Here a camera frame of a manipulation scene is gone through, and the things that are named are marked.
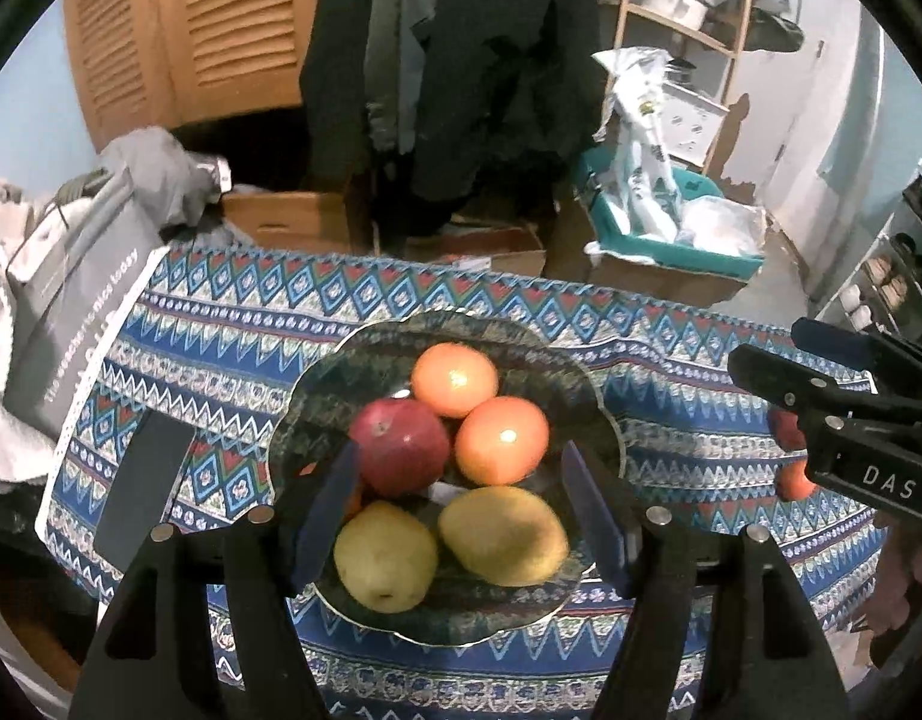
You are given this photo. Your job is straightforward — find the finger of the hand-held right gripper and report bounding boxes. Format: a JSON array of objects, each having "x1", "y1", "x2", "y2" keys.
[
  {"x1": 728, "y1": 345, "x2": 922, "y2": 422},
  {"x1": 792, "y1": 317, "x2": 922, "y2": 406}
]

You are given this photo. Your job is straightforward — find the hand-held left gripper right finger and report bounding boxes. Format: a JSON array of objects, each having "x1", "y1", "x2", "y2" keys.
[{"x1": 561, "y1": 441, "x2": 855, "y2": 720}]

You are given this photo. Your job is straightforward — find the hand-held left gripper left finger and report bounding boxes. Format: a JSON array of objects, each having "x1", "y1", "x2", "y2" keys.
[{"x1": 69, "y1": 439, "x2": 362, "y2": 720}]

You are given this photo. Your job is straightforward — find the small tangerine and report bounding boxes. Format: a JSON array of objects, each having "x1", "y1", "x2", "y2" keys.
[
  {"x1": 776, "y1": 460, "x2": 819, "y2": 503},
  {"x1": 299, "y1": 461, "x2": 368, "y2": 522}
]

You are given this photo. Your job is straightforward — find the yellow pear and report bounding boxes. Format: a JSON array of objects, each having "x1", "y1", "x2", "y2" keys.
[{"x1": 333, "y1": 500, "x2": 440, "y2": 613}]

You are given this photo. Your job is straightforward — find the orange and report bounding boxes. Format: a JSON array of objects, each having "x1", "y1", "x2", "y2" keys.
[
  {"x1": 455, "y1": 396, "x2": 551, "y2": 487},
  {"x1": 412, "y1": 343, "x2": 500, "y2": 419}
]

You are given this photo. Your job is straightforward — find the dark scalloped glass plate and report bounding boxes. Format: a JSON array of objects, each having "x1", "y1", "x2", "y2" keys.
[{"x1": 269, "y1": 311, "x2": 627, "y2": 647}]

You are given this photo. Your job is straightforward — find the person's right hand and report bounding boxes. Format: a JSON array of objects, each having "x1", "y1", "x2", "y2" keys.
[{"x1": 872, "y1": 529, "x2": 922, "y2": 665}]

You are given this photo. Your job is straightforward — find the small red apple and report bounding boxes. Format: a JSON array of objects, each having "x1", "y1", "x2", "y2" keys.
[{"x1": 768, "y1": 406, "x2": 808, "y2": 451}]

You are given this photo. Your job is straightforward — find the shoe rack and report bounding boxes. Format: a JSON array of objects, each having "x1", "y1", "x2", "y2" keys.
[{"x1": 813, "y1": 154, "x2": 922, "y2": 347}]

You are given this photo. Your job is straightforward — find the white plastic bag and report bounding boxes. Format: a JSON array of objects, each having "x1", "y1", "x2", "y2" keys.
[{"x1": 678, "y1": 195, "x2": 767, "y2": 257}]

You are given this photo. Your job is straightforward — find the large cardboard box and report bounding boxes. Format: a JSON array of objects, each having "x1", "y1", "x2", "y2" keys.
[{"x1": 543, "y1": 195, "x2": 753, "y2": 310}]

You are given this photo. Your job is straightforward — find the black smartphone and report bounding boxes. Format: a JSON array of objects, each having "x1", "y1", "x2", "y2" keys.
[{"x1": 93, "y1": 411, "x2": 196, "y2": 572}]

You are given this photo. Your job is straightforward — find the blue patterned tablecloth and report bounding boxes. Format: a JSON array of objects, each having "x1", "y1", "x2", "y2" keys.
[{"x1": 37, "y1": 244, "x2": 893, "y2": 720}]

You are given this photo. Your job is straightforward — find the teal box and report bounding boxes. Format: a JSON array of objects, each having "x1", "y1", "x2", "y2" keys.
[{"x1": 576, "y1": 146, "x2": 767, "y2": 284}]

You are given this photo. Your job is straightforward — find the printed plastic bag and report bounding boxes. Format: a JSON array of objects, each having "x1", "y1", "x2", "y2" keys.
[{"x1": 591, "y1": 45, "x2": 688, "y2": 242}]

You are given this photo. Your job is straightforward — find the flat cardboard box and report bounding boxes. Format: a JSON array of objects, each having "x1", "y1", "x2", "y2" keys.
[{"x1": 404, "y1": 223, "x2": 549, "y2": 280}]

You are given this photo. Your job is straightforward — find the brown cardboard box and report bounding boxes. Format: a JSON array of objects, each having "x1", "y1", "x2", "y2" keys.
[{"x1": 221, "y1": 191, "x2": 355, "y2": 256}]

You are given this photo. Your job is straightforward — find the dark cloth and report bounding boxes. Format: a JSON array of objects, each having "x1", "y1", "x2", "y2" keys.
[{"x1": 0, "y1": 480, "x2": 111, "y2": 616}]

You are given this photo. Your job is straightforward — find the wooden shelf rack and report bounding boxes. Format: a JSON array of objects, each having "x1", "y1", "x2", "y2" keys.
[{"x1": 611, "y1": 0, "x2": 759, "y2": 175}]

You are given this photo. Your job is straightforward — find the grey paper bag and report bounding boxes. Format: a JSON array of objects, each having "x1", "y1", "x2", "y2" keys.
[{"x1": 3, "y1": 165, "x2": 169, "y2": 440}]

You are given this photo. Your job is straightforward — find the light grey cloth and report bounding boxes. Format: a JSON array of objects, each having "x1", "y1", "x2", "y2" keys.
[{"x1": 0, "y1": 604, "x2": 87, "y2": 713}]

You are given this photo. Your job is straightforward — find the small white labelled box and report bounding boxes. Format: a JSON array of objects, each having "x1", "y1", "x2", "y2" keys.
[{"x1": 197, "y1": 155, "x2": 234, "y2": 197}]

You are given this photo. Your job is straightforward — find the metal pot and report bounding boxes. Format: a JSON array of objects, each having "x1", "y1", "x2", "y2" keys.
[{"x1": 641, "y1": 0, "x2": 714, "y2": 32}]

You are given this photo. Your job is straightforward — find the black hanging coat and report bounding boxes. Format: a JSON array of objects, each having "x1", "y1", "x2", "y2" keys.
[{"x1": 299, "y1": 0, "x2": 609, "y2": 201}]

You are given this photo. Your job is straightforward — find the grey hanging garment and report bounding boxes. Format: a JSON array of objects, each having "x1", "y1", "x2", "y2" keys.
[{"x1": 367, "y1": 0, "x2": 436, "y2": 160}]

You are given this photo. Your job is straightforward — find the wooden louvered doors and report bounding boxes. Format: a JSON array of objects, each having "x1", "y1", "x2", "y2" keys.
[{"x1": 62, "y1": 0, "x2": 334, "y2": 155}]

